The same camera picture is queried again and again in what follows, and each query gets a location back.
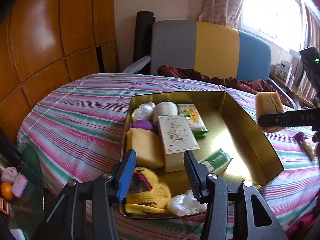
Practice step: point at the dark red blanket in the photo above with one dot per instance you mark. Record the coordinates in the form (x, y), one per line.
(252, 87)

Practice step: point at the yellow plush toy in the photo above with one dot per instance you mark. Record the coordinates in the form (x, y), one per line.
(146, 194)

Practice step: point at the white crinkled plastic packet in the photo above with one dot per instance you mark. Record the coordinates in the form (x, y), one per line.
(185, 204)

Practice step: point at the yellow sponge cake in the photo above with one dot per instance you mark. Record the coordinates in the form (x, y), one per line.
(148, 148)
(268, 103)

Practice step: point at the gold metal tray box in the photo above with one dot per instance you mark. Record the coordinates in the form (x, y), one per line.
(230, 128)

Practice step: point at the white fuzzy roll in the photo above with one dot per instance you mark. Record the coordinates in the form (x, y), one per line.
(162, 109)

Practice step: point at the grey yellow blue headboard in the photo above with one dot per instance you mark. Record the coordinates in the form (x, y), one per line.
(213, 50)

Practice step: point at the pink patterned curtain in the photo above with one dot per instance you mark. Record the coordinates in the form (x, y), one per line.
(222, 12)

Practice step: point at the orange wooden wardrobe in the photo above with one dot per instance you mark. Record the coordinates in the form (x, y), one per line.
(48, 43)

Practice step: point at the purple wrapper snack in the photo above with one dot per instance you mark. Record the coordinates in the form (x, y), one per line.
(302, 140)

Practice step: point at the white pearly snack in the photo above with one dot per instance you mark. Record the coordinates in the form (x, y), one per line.
(143, 112)

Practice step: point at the beige tea box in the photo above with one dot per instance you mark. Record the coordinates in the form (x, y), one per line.
(177, 138)

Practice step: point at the orange fruit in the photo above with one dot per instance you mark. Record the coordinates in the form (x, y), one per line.
(6, 191)

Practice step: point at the person's hand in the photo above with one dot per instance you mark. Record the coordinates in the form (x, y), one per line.
(316, 139)

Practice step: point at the black bed post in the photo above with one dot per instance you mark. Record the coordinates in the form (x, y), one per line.
(143, 34)

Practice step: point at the purple snack packet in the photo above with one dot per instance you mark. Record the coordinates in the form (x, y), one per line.
(142, 124)

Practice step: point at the weidan cracker packet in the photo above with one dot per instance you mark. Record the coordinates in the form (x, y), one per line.
(193, 118)

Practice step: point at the wooden bedside desk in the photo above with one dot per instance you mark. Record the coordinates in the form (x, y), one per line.
(292, 92)

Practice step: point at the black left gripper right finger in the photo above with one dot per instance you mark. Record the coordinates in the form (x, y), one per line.
(197, 174)

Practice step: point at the small green white box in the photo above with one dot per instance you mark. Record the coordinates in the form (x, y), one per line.
(217, 162)

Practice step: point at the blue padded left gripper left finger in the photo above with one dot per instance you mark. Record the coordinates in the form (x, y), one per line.
(122, 175)

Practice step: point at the striped pink green bedsheet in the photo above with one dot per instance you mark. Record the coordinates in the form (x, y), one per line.
(77, 130)

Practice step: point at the pink soft items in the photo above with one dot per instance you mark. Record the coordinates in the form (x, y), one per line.
(17, 180)

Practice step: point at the white medicine box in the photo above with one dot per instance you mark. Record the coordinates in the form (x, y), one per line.
(283, 70)

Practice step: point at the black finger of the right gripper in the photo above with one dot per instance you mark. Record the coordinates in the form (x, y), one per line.
(296, 118)

